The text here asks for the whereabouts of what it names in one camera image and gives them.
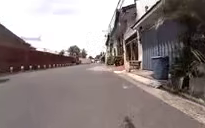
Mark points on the grey building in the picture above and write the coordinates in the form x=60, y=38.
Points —
x=122, y=30

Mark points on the pale wall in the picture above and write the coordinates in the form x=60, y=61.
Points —
x=85, y=61

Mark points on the pale concrete roadside strip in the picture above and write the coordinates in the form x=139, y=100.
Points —
x=176, y=100

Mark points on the grey asphalt road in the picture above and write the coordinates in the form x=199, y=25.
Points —
x=73, y=96

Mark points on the row of white bollards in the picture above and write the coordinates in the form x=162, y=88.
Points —
x=11, y=69

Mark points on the blue bin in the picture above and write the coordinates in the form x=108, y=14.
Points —
x=160, y=68

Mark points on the dark bush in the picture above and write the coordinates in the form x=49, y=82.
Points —
x=191, y=63

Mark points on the group of trees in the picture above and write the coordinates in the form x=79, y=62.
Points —
x=74, y=50

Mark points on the dark red wall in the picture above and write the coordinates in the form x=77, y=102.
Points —
x=30, y=58

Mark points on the building with blue corrugated wall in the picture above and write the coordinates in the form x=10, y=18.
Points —
x=158, y=43

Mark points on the dark-roofed building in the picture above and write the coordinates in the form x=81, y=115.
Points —
x=3, y=35

